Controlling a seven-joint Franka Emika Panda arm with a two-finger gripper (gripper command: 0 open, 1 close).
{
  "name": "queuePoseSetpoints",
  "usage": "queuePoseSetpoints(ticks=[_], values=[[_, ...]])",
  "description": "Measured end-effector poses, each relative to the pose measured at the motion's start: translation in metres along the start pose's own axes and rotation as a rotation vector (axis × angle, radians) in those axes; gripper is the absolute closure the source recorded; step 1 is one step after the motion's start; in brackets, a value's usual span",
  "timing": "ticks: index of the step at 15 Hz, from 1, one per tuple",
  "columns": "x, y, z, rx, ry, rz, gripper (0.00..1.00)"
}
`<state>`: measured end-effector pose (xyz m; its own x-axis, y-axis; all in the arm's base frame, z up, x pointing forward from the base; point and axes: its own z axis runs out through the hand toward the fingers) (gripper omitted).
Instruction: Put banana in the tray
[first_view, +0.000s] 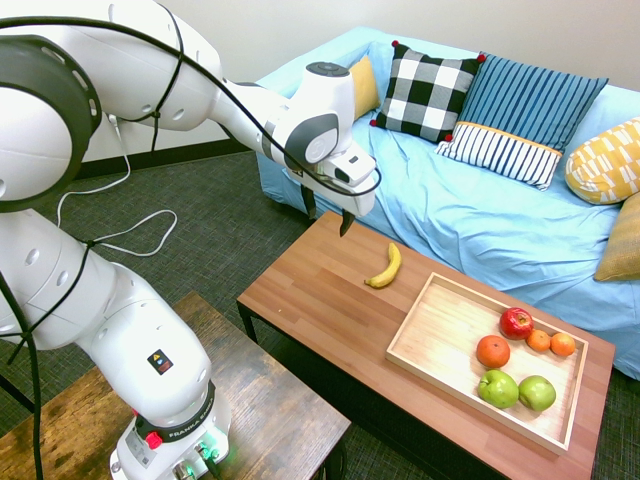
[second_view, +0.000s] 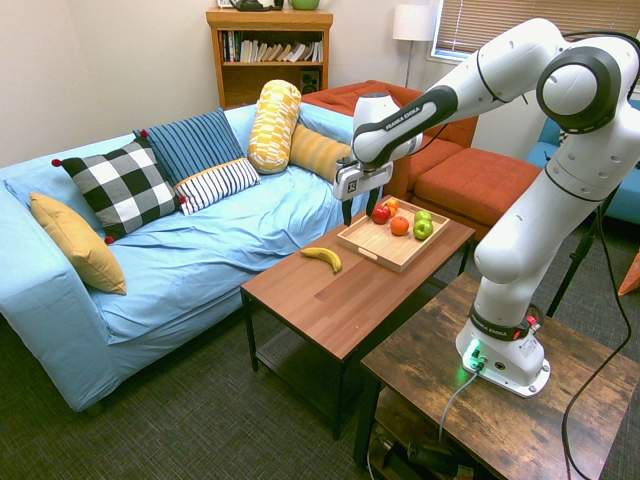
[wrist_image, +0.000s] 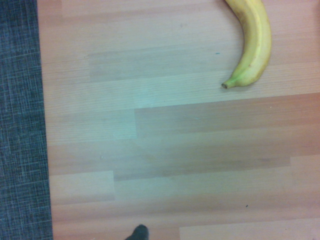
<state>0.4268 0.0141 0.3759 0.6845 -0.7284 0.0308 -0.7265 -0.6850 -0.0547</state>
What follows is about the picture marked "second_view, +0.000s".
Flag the yellow patterned bolster pillow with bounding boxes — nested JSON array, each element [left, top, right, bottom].
[[246, 79, 303, 175]]

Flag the wooden serving tray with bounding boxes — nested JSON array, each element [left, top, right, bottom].
[[336, 195, 452, 275]]

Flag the black camera tripod stand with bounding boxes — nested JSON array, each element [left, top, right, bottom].
[[545, 182, 622, 319]]

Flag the row of paperback books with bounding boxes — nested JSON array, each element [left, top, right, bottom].
[[221, 30, 325, 64]]

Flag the plain mustard yellow pillow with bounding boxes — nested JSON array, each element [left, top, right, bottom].
[[28, 192, 128, 296]]

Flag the yellow banana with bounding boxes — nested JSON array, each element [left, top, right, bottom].
[[299, 246, 344, 275]]

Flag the white shade floor lamp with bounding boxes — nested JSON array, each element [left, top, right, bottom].
[[392, 4, 439, 89]]

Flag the reddish wood coffee table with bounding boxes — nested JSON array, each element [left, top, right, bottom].
[[240, 195, 477, 441]]

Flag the white navy striped pillow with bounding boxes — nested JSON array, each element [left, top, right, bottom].
[[173, 157, 262, 217]]

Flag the teal sofa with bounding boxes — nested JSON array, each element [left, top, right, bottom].
[[524, 97, 640, 226]]

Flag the blue striped pillow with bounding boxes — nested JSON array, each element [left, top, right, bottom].
[[132, 107, 247, 187]]

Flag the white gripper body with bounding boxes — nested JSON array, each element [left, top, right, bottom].
[[332, 158, 395, 203]]

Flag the mustard striped lumbar pillow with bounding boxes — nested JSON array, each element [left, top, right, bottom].
[[288, 123, 354, 183]]

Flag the light blue sofa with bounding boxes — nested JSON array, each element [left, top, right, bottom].
[[0, 103, 381, 413]]

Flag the grey base cable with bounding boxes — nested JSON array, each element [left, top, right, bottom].
[[438, 368, 484, 444]]

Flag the orange cushion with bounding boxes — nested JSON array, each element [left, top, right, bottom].
[[618, 247, 640, 298]]

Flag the black telephone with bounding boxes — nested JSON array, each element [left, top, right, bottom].
[[232, 0, 285, 13]]

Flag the brown window blinds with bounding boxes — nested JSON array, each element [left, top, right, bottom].
[[432, 0, 640, 56]]

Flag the rustic dark wood side table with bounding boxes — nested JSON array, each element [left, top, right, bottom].
[[352, 272, 640, 480]]

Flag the black white checkered pillow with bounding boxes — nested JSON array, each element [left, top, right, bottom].
[[51, 135, 188, 246]]

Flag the wooden bookshelf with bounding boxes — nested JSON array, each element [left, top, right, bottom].
[[205, 7, 335, 110]]

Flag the long black cable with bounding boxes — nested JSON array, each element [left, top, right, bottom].
[[559, 29, 640, 480]]

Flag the black cylindrical device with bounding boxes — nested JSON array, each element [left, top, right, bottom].
[[405, 439, 459, 475]]

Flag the orange couch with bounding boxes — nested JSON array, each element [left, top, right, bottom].
[[301, 79, 479, 197]]

